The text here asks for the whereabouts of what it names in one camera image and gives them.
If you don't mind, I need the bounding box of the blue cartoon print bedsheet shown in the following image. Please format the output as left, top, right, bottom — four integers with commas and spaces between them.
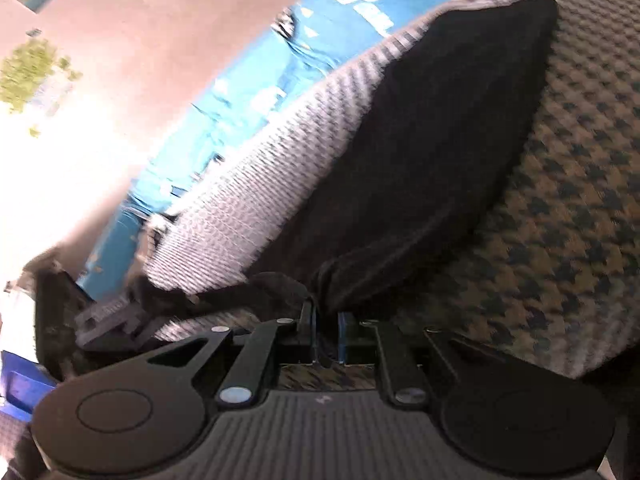
77, 0, 447, 300

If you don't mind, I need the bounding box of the green plant wall sticker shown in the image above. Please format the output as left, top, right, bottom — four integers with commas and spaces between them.
1, 37, 84, 138

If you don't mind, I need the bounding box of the houndstooth mattress cover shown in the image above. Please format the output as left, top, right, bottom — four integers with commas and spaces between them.
0, 0, 640, 480

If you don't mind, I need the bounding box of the black garment red print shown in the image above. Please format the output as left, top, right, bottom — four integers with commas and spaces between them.
247, 0, 559, 311

